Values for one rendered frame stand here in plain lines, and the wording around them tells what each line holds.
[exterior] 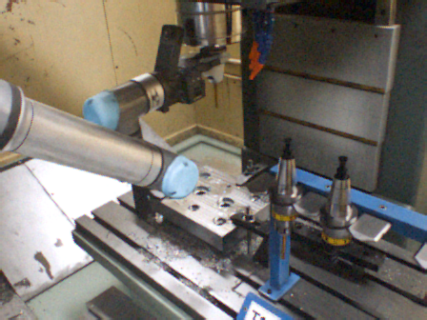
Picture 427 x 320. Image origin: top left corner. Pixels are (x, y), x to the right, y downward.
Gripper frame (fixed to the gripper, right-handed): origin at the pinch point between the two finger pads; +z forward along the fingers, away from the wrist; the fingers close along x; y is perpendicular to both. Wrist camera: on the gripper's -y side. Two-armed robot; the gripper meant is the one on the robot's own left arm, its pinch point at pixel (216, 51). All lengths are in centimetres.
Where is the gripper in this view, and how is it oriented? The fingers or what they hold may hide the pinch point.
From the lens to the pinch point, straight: 103.1
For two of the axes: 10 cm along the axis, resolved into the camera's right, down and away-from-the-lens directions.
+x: 7.5, 2.6, -6.1
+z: 6.5, -4.3, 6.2
